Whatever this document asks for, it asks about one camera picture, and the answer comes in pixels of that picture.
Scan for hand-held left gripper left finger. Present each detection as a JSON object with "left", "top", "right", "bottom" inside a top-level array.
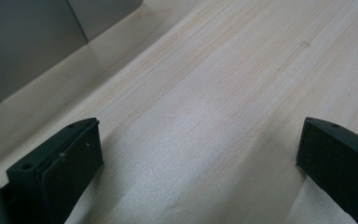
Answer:
[{"left": 7, "top": 117, "right": 104, "bottom": 224}]

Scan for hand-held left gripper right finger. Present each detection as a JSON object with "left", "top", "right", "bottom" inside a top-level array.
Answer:
[{"left": 296, "top": 117, "right": 358, "bottom": 224}]

